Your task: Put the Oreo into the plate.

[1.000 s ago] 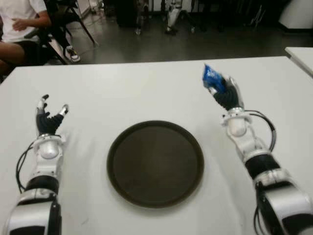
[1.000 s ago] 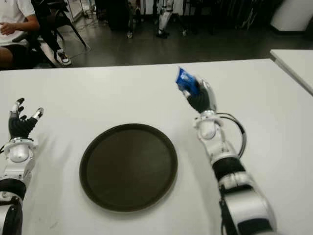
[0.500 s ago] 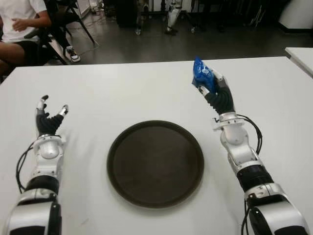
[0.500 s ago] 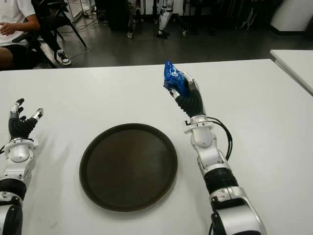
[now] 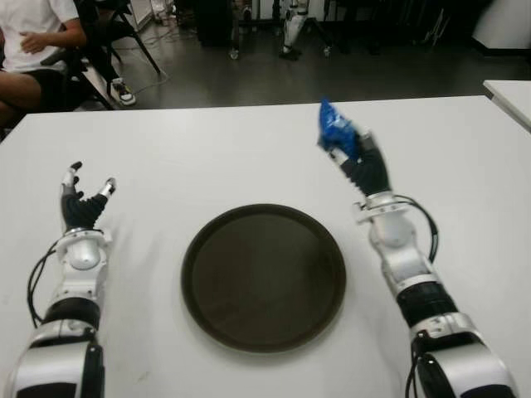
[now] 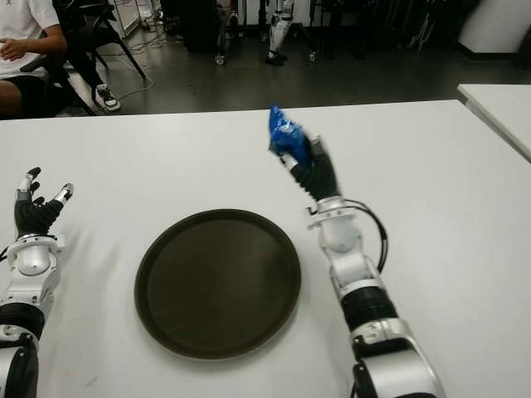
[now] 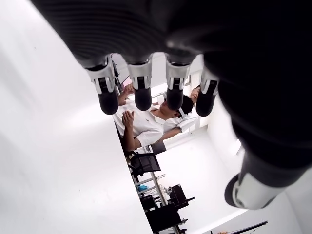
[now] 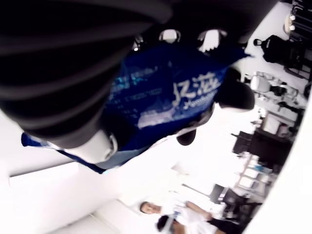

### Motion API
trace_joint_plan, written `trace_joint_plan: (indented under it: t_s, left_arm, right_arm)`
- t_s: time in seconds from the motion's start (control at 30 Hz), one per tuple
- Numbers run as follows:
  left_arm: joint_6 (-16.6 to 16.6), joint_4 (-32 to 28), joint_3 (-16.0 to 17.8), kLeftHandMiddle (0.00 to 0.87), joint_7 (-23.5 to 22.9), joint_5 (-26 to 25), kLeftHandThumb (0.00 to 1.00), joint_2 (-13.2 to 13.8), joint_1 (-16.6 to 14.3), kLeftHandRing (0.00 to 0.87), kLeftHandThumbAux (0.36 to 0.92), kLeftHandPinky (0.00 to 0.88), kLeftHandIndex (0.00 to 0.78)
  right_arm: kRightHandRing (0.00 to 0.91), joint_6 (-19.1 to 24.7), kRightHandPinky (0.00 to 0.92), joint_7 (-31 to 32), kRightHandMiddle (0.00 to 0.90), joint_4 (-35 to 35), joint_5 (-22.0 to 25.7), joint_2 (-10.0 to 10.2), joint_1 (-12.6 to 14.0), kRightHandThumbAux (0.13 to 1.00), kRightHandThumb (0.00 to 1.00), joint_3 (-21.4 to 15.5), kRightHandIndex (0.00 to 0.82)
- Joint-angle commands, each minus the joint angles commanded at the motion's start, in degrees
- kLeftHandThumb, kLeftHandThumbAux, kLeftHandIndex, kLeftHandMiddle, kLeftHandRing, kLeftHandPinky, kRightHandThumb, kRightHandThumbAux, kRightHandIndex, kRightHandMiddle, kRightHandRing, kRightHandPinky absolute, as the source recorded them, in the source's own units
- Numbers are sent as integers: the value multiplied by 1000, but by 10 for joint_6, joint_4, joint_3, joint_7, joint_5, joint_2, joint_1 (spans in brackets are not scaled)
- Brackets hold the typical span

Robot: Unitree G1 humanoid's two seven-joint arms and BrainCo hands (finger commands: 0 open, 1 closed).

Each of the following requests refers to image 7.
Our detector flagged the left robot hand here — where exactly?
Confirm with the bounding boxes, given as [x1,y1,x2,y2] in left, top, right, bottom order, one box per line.
[29,0,312,210]

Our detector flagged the person in white shirt behind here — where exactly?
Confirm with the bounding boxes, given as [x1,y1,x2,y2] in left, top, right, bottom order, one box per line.
[163,85,203,135]

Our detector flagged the seated person in white shirt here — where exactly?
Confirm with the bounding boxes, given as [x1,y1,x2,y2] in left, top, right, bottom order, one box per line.
[113,84,195,152]

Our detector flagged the black flat panel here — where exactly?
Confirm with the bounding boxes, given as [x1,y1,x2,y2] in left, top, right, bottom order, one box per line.
[150,141,166,155]

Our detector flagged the black mesh office chair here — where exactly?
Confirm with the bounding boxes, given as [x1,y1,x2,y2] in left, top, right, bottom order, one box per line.
[125,151,161,176]

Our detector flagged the black rod stand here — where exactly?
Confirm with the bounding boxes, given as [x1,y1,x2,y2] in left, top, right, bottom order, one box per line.
[209,220,268,234]

